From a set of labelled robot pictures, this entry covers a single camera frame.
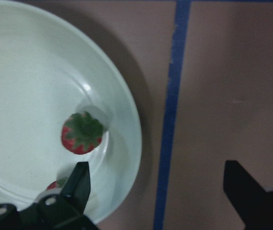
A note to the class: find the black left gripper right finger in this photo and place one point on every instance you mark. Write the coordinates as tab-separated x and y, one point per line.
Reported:
251	201

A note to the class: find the red strawberry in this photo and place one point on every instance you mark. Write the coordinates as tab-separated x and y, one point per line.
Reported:
58	183
81	133

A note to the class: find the pale green plate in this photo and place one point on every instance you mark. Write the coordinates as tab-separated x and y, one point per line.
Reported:
50	70

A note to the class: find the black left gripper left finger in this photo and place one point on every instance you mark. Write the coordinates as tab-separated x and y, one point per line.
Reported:
61	208

